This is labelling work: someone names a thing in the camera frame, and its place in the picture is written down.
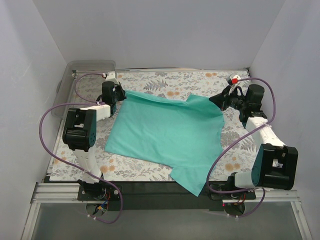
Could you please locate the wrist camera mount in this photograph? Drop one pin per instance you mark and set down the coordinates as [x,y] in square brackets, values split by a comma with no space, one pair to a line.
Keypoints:
[110,79]
[233,81]

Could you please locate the clear plastic bin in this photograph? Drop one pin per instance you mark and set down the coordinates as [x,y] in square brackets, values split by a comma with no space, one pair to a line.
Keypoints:
[73,70]

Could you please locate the teal t shirt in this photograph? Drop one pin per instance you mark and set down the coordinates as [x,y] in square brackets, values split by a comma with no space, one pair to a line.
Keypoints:
[183,135]

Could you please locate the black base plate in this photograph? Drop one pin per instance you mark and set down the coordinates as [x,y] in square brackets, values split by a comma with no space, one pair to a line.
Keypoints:
[162,195]

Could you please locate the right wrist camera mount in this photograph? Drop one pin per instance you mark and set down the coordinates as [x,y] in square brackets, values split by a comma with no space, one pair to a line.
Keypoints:
[233,81]

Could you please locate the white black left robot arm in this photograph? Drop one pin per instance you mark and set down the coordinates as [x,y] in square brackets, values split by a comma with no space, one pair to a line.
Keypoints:
[80,134]

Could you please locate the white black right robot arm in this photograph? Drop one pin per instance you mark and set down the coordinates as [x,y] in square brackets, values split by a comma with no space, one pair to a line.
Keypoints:
[275,163]

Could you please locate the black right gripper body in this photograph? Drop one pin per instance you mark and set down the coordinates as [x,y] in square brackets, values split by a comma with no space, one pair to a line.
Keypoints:
[225,100]

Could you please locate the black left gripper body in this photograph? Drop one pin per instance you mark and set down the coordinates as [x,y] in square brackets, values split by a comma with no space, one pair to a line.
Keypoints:
[119,92]

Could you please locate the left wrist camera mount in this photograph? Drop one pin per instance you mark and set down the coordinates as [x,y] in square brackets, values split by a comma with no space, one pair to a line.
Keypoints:
[110,79]

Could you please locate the aluminium frame rail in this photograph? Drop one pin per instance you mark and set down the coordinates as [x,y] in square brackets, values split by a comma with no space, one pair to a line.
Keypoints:
[162,211]

